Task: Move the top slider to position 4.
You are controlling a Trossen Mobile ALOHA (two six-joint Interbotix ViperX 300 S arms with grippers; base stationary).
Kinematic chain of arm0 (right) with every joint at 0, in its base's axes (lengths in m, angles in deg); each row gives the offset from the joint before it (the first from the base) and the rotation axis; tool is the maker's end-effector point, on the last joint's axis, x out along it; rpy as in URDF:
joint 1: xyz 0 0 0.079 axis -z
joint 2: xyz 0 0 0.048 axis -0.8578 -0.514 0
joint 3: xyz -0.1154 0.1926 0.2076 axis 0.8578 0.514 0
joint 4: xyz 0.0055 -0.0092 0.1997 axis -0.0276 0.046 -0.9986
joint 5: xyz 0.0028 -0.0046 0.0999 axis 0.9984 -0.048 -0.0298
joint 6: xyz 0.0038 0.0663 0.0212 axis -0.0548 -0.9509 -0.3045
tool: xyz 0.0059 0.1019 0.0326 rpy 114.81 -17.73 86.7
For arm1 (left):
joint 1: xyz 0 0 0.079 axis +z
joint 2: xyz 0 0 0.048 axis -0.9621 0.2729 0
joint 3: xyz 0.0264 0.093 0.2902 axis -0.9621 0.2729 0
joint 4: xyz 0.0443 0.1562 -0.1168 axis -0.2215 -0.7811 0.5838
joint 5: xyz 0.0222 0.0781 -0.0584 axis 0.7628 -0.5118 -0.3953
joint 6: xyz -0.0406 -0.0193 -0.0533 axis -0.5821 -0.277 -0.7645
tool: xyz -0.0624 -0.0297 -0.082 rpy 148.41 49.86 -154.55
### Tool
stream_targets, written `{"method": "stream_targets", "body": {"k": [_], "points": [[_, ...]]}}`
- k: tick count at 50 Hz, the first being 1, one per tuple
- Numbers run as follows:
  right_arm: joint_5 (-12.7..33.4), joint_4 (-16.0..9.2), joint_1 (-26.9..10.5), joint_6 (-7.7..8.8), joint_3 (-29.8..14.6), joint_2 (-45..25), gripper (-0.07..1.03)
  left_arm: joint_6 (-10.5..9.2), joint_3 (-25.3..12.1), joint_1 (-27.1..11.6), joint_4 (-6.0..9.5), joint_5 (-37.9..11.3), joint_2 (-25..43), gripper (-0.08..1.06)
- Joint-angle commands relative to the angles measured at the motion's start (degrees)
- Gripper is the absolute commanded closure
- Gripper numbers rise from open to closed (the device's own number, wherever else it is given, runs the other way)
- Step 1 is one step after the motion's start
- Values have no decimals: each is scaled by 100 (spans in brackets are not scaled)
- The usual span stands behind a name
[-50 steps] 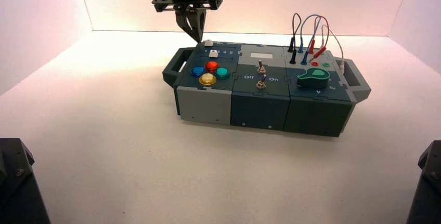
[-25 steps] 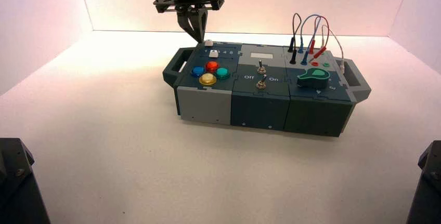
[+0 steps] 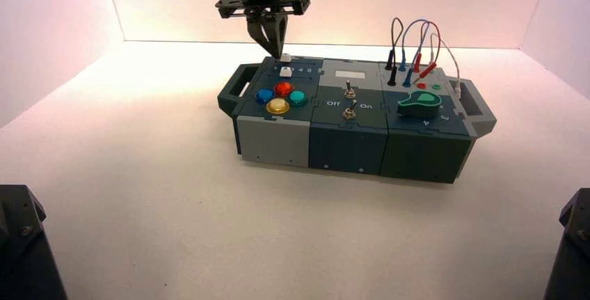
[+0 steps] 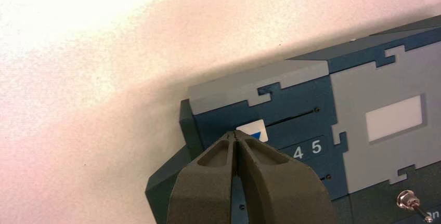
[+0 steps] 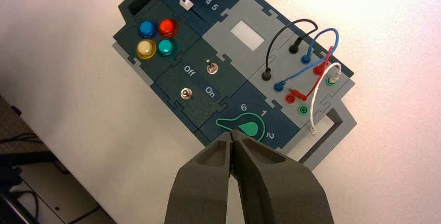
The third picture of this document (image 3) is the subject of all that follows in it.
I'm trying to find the blue grey control box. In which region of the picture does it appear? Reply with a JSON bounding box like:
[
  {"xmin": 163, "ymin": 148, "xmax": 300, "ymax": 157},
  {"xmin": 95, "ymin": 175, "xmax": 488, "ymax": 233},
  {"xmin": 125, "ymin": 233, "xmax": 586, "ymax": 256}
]
[{"xmin": 217, "ymin": 56, "xmax": 497, "ymax": 184}]

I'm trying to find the green round push button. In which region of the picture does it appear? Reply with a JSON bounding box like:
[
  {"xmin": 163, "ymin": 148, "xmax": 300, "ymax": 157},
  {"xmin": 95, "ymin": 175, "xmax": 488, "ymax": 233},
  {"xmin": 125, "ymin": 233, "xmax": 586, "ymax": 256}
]
[{"xmin": 288, "ymin": 90, "xmax": 309, "ymax": 107}]

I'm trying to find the yellow round push button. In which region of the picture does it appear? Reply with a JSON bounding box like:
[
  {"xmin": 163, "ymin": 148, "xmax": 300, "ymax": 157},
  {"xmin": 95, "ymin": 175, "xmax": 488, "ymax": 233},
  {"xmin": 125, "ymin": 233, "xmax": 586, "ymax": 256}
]
[{"xmin": 266, "ymin": 98, "xmax": 291, "ymax": 116}]

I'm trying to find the black banana plug cable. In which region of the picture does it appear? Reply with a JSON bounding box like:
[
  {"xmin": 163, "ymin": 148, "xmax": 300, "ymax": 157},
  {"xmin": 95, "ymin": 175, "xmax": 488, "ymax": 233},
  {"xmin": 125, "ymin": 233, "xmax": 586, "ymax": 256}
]
[{"xmin": 385, "ymin": 17, "xmax": 406, "ymax": 88}]

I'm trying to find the green rotary knob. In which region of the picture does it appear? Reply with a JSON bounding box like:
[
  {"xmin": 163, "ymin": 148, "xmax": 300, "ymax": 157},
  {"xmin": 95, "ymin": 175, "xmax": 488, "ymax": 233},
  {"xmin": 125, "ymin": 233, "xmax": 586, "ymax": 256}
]
[{"xmin": 396, "ymin": 90, "xmax": 443, "ymax": 120}]

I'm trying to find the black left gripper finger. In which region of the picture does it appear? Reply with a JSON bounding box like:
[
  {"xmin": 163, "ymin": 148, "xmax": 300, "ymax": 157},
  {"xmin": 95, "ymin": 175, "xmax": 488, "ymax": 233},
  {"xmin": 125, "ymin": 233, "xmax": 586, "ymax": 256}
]
[
  {"xmin": 245, "ymin": 15, "xmax": 278, "ymax": 58},
  {"xmin": 267, "ymin": 14, "xmax": 289, "ymax": 60}
]

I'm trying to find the red banana plug cable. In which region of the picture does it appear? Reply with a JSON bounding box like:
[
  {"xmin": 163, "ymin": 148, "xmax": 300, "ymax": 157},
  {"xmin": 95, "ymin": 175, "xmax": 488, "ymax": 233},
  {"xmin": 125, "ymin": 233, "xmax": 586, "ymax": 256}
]
[{"xmin": 411, "ymin": 21, "xmax": 442, "ymax": 81}]

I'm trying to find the white thin cable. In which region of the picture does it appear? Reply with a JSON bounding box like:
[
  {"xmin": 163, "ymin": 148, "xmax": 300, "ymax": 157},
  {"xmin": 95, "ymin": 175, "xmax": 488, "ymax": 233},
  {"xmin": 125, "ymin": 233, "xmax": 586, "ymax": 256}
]
[{"xmin": 429, "ymin": 32, "xmax": 463, "ymax": 96}]

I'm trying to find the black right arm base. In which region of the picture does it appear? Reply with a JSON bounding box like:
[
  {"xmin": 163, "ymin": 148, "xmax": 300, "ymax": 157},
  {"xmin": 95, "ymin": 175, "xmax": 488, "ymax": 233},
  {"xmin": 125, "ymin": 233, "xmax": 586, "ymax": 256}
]
[{"xmin": 543, "ymin": 188, "xmax": 590, "ymax": 300}]

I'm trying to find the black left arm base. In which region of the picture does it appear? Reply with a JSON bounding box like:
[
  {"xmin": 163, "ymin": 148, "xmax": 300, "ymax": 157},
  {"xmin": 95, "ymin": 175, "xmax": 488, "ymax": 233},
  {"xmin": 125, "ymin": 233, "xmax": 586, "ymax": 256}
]
[{"xmin": 0, "ymin": 184, "xmax": 69, "ymax": 300}]

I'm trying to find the blue banana plug cable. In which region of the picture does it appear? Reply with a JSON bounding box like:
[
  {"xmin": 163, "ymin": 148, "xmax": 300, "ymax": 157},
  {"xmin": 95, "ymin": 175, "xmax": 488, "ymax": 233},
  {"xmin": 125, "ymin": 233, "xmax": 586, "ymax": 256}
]
[{"xmin": 398, "ymin": 19, "xmax": 432, "ymax": 89}]

